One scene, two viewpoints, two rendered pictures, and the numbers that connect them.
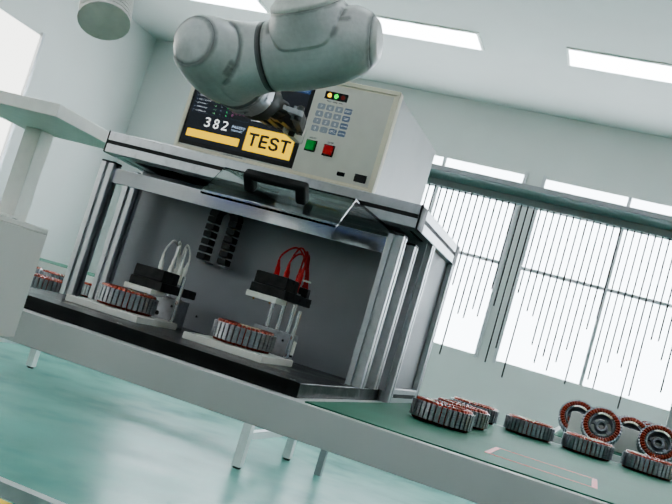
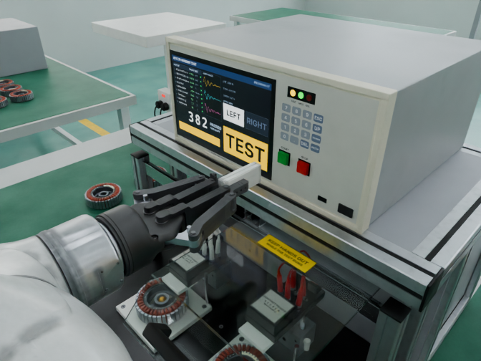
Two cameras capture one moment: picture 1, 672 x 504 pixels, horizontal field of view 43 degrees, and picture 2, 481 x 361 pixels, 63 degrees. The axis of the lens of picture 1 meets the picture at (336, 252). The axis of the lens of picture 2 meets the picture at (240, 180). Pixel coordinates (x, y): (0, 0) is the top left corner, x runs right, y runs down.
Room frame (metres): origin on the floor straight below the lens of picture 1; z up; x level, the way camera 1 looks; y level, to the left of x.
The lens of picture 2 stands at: (1.12, -0.07, 1.47)
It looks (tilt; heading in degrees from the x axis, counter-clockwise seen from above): 31 degrees down; 27
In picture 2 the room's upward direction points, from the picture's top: straight up
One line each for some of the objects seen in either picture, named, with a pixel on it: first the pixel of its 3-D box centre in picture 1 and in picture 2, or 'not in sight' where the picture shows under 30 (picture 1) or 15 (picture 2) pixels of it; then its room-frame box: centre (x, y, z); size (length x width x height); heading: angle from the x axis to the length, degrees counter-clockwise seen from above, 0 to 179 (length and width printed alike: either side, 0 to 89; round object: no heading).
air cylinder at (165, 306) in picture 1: (164, 309); not in sight; (1.71, 0.29, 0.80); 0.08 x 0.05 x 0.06; 71
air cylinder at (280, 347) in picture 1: (272, 343); not in sight; (1.63, 0.07, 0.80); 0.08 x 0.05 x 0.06; 71
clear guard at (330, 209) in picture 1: (304, 213); (264, 294); (1.49, 0.07, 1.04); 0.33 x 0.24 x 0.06; 161
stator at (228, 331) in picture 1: (243, 335); not in sight; (1.50, 0.11, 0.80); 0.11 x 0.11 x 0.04
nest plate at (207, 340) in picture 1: (239, 349); not in sight; (1.50, 0.11, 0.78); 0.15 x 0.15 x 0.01; 71
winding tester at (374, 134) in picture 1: (313, 149); (322, 94); (1.84, 0.11, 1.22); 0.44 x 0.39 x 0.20; 71
